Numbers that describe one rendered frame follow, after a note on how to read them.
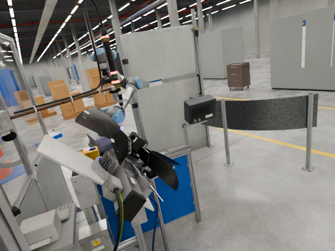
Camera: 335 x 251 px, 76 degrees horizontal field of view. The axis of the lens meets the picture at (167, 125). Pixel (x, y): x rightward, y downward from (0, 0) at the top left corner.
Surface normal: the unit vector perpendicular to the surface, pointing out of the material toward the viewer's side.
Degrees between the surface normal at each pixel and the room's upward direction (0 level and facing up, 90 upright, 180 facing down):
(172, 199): 90
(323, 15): 90
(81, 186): 90
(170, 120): 91
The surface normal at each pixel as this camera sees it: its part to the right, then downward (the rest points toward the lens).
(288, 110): -0.23, 0.35
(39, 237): 0.36, 0.24
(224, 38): 0.55, 0.18
